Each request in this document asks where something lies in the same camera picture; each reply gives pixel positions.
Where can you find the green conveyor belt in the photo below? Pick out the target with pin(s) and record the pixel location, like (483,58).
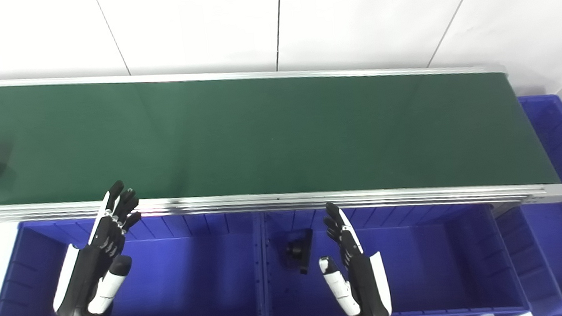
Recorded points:
(269,134)

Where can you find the black plastic part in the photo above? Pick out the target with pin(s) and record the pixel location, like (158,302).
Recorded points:
(299,251)

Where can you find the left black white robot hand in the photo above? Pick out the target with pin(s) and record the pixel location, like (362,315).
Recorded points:
(87,273)

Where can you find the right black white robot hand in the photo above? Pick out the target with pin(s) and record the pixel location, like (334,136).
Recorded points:
(363,282)

